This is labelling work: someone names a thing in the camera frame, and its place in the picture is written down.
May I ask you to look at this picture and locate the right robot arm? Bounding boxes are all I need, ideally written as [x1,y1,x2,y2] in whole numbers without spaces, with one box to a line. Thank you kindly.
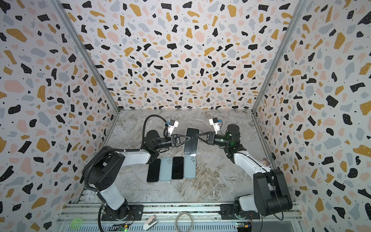
[195,124,293,218]

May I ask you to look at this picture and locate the white cable loop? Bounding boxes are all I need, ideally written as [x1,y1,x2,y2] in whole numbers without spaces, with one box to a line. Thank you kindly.
[174,212,194,232]

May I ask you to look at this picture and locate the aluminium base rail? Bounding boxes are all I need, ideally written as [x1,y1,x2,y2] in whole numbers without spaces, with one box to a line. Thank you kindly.
[55,202,306,232]

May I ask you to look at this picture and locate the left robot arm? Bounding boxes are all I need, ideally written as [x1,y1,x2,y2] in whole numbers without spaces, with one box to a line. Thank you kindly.
[82,130,199,220]

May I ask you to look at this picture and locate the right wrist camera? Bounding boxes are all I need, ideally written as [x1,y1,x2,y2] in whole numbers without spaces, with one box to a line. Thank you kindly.
[209,118,223,134]

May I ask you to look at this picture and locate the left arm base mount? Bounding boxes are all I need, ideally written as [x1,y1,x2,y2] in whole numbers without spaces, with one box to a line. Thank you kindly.
[101,205,144,222]

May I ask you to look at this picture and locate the black corrugated cable conduit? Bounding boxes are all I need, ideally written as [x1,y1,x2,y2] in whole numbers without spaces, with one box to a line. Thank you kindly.
[82,114,169,192]

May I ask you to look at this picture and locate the light blue case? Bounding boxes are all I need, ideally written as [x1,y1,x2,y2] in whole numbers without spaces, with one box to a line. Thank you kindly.
[159,158,173,181]

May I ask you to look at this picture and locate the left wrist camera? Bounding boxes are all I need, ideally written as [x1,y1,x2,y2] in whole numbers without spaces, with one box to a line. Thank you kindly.
[165,120,179,136]

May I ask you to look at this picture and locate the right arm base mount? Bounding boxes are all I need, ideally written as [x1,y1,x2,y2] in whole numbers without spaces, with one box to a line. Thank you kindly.
[218,204,260,220]

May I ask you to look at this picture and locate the white pink small device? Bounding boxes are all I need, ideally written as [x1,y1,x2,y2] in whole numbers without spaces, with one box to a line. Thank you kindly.
[143,215,157,231]

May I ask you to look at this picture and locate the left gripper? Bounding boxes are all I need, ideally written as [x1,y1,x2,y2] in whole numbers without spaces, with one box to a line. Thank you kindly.
[153,136,190,152]

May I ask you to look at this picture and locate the black phone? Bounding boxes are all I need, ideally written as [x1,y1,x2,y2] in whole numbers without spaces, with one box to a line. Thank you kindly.
[172,157,184,180]
[183,128,200,156]

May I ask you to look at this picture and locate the green tape roll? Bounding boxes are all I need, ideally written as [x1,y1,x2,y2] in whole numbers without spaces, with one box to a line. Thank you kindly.
[70,217,83,230]

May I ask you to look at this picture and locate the colourful printed card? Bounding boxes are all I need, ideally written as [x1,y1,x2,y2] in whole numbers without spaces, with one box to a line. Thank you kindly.
[259,157,271,167]

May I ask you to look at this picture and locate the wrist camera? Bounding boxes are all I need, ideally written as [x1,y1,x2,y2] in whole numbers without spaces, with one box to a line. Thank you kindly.
[165,120,179,136]
[209,118,223,134]

